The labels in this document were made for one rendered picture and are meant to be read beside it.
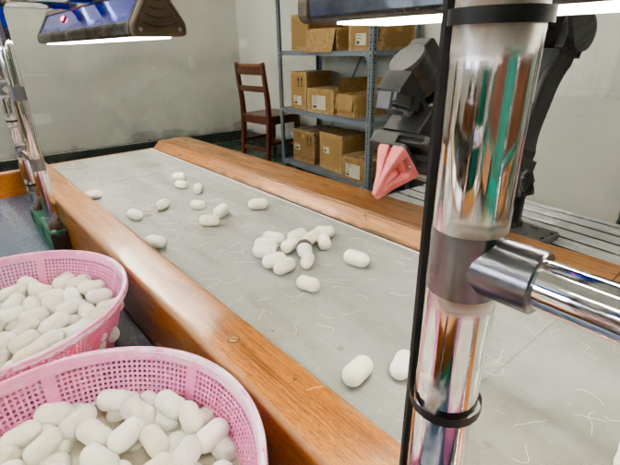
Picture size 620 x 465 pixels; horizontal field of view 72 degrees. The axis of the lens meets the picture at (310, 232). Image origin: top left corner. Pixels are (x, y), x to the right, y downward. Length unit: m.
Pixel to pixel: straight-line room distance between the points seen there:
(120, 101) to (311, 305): 4.46
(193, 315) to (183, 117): 4.64
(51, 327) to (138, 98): 4.42
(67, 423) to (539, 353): 0.43
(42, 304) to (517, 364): 0.54
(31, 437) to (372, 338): 0.32
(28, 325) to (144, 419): 0.22
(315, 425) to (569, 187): 2.43
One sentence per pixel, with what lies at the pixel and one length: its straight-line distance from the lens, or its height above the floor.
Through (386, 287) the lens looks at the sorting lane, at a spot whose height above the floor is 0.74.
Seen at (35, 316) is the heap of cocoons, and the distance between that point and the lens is 0.59.
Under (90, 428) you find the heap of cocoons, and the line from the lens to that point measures 0.42.
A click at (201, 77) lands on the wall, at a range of 5.12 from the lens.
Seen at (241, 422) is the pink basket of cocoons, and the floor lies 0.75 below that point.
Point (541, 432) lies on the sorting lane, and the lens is 0.42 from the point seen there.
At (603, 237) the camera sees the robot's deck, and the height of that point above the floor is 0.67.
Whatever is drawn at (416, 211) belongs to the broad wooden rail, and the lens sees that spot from 0.74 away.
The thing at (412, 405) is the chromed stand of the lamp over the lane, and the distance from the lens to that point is 0.18.
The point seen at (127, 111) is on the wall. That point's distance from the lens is 4.90.
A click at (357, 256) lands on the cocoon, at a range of 0.59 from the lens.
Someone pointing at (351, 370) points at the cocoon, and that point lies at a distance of 0.40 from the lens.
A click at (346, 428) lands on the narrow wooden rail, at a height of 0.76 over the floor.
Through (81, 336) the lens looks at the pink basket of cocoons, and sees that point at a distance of 0.49.
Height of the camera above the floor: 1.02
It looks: 24 degrees down
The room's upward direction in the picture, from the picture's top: 1 degrees counter-clockwise
